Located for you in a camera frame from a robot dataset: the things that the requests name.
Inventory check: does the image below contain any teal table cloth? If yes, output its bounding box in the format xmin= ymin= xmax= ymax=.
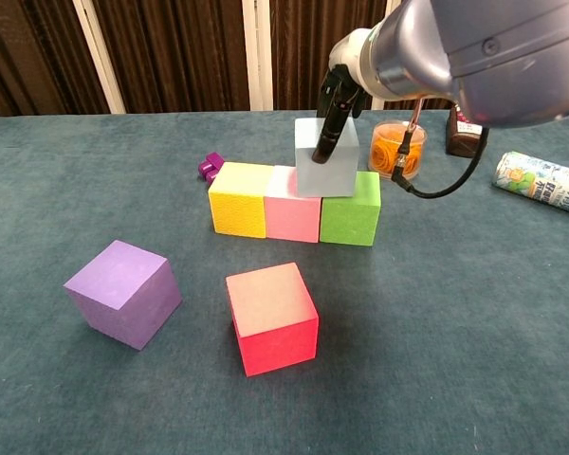
xmin=0 ymin=106 xmax=569 ymax=455

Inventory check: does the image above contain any yellow foam cube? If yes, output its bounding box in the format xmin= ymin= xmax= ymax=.
xmin=208 ymin=161 xmax=275 ymax=239

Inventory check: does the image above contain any red foam cube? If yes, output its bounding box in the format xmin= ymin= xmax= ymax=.
xmin=225 ymin=262 xmax=321 ymax=378

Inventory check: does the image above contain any dark juice bottle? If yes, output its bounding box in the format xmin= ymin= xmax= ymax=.
xmin=445 ymin=107 xmax=485 ymax=159

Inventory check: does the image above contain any brown pleated curtain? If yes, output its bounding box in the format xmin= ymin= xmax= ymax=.
xmin=0 ymin=0 xmax=451 ymax=119

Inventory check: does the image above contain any clear jar of rubber bands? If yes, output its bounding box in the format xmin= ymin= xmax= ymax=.
xmin=368 ymin=119 xmax=429 ymax=182

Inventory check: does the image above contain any purple foam cube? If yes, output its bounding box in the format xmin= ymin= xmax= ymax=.
xmin=63 ymin=239 xmax=183 ymax=352

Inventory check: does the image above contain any pink foam cube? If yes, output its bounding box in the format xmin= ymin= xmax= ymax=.
xmin=264 ymin=164 xmax=323 ymax=244

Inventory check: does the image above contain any printed drink can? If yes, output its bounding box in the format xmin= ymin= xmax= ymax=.
xmin=491 ymin=151 xmax=569 ymax=218

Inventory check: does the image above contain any light blue foam cube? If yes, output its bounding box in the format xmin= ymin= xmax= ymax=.
xmin=294 ymin=117 xmax=360 ymax=198

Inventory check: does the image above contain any green foam cube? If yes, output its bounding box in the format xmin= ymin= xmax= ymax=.
xmin=319 ymin=171 xmax=382 ymax=247

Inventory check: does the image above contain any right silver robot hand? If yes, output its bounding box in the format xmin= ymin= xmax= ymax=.
xmin=311 ymin=27 xmax=385 ymax=166

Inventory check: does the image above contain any small purple toy block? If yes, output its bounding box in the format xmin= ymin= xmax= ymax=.
xmin=197 ymin=151 xmax=226 ymax=186

